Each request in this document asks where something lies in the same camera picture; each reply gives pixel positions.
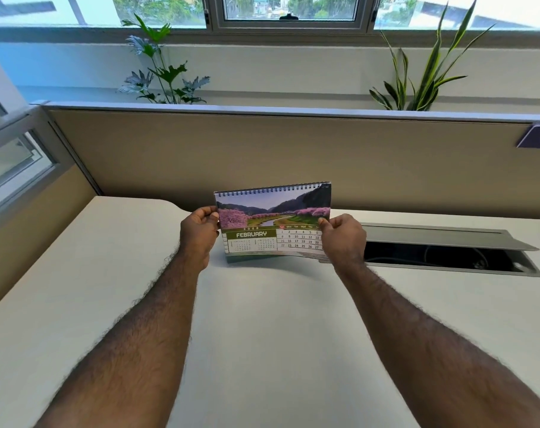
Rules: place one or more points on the grey framed window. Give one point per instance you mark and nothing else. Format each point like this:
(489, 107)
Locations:
(290, 13)

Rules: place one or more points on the person's left forearm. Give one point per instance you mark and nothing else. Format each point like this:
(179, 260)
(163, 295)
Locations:
(131, 347)

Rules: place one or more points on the person's right thumb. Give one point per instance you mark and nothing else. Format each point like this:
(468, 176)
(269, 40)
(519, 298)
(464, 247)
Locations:
(328, 224)

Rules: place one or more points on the striped snake plant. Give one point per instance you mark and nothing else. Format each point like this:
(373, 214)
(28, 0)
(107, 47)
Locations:
(424, 71)

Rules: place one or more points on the spiral-bound desk calendar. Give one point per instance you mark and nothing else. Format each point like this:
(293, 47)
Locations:
(274, 222)

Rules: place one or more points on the person's left thumb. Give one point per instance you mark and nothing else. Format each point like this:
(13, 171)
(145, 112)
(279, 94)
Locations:
(210, 217)

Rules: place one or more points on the person's right forearm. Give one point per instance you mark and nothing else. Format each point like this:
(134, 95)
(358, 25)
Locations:
(435, 352)

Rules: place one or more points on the person's left hand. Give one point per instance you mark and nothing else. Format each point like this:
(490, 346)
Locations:
(196, 238)

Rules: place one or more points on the beige desk partition panel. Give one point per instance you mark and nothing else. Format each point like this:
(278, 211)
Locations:
(296, 160)

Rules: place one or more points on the purple partition end cap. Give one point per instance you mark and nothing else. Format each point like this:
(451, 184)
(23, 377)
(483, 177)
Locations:
(537, 136)

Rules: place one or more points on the person's right hand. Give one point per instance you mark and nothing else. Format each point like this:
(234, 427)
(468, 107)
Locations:
(343, 240)

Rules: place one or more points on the glass side partition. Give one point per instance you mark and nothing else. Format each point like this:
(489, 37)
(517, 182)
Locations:
(11, 155)

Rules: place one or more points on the broad-leaf green plant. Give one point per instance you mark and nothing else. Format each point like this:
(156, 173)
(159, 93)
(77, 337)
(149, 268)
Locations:
(160, 69)

